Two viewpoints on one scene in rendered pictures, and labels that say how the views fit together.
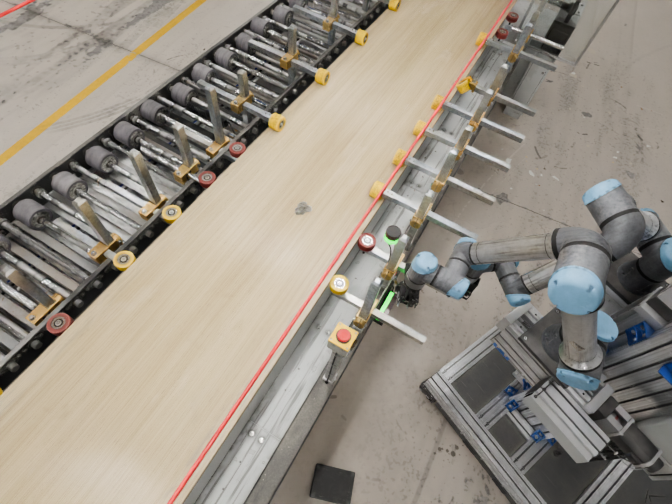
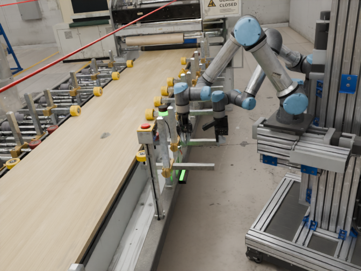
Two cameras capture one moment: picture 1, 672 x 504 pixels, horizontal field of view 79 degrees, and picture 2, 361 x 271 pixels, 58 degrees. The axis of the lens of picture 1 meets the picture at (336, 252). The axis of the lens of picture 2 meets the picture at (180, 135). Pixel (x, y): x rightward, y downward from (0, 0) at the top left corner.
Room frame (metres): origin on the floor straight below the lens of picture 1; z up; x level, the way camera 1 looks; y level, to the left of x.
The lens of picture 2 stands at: (-0.93, -0.03, 1.83)
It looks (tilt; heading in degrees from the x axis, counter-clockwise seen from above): 27 degrees down; 352
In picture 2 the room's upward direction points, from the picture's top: 6 degrees counter-clockwise
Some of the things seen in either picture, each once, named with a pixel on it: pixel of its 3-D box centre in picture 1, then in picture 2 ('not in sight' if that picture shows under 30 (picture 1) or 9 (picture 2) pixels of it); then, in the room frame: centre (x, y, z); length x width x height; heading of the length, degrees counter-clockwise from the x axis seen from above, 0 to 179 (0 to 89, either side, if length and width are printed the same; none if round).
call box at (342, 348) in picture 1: (342, 340); (146, 134); (0.42, -0.07, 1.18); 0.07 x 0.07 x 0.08; 69
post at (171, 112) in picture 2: (391, 266); (174, 141); (0.90, -0.25, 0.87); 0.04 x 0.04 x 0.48; 69
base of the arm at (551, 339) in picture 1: (569, 340); (290, 111); (0.61, -0.88, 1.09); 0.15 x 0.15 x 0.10
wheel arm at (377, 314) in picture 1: (377, 315); (177, 166); (0.68, -0.22, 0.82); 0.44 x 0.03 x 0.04; 69
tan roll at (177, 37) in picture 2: not in sight; (169, 38); (3.53, -0.67, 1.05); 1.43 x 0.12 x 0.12; 69
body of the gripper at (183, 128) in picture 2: (410, 290); (184, 121); (0.69, -0.29, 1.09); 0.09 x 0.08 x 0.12; 179
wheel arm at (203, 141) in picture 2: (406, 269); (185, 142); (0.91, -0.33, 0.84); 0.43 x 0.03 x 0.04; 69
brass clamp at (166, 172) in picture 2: (365, 312); (168, 168); (0.69, -0.17, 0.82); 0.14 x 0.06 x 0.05; 159
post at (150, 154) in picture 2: (334, 362); (154, 180); (0.42, -0.07, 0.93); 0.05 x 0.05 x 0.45; 69
